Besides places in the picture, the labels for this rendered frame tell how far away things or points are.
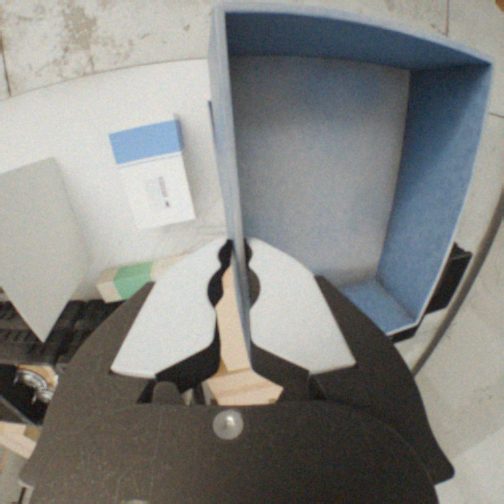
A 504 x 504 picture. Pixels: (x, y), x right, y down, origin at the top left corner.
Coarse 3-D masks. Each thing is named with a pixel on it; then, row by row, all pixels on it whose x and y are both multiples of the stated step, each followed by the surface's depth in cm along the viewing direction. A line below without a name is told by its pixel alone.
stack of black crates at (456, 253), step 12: (456, 252) 104; (468, 252) 101; (456, 264) 112; (468, 264) 105; (444, 276) 121; (456, 276) 112; (444, 288) 121; (456, 288) 113; (432, 300) 126; (444, 300) 122; (432, 312) 119
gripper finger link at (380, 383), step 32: (320, 288) 8; (352, 320) 7; (352, 352) 6; (384, 352) 6; (320, 384) 5; (352, 384) 5; (384, 384) 5; (416, 384) 5; (384, 416) 4; (416, 416) 4; (416, 448) 4; (448, 480) 3
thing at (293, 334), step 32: (256, 256) 10; (288, 256) 10; (256, 288) 9; (288, 288) 8; (256, 320) 7; (288, 320) 7; (320, 320) 7; (256, 352) 6; (288, 352) 6; (320, 352) 6
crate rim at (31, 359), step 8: (0, 352) 40; (8, 352) 40; (0, 360) 38; (8, 360) 39; (16, 360) 39; (24, 360) 40; (32, 360) 40; (40, 360) 41; (48, 360) 41; (56, 360) 43; (56, 368) 42; (0, 392) 45; (8, 400) 47; (16, 408) 49; (24, 416) 51; (32, 424) 54; (40, 424) 56
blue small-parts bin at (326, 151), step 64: (256, 64) 12; (320, 64) 13; (384, 64) 13; (448, 64) 10; (256, 128) 14; (320, 128) 15; (384, 128) 16; (448, 128) 12; (256, 192) 16; (320, 192) 17; (384, 192) 18; (448, 192) 13; (320, 256) 20; (384, 256) 21; (384, 320) 19
